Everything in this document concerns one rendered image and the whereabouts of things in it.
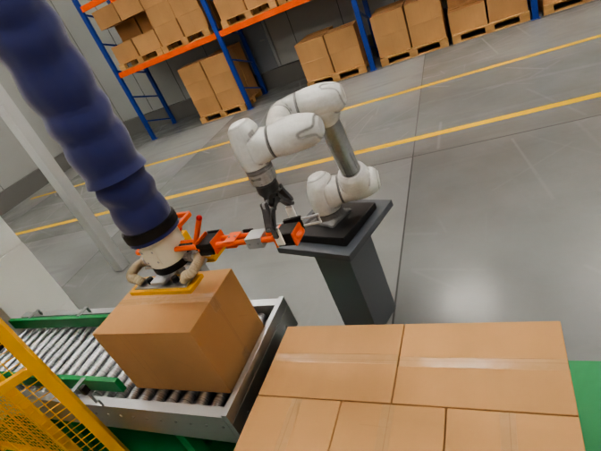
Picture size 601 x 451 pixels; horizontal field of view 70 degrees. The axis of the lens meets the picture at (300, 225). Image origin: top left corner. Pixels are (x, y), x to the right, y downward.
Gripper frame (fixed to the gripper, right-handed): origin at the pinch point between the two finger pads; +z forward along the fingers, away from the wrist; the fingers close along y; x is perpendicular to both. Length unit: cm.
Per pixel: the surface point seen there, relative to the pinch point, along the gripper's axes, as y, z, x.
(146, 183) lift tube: 1, -29, -48
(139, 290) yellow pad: 15, 11, -71
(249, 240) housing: 4.6, -0.8, -13.5
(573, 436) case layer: 23, 70, 79
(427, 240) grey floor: -156, 125, 3
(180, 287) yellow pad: 15, 11, -48
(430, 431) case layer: 27, 71, 37
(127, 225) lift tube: 12, -18, -57
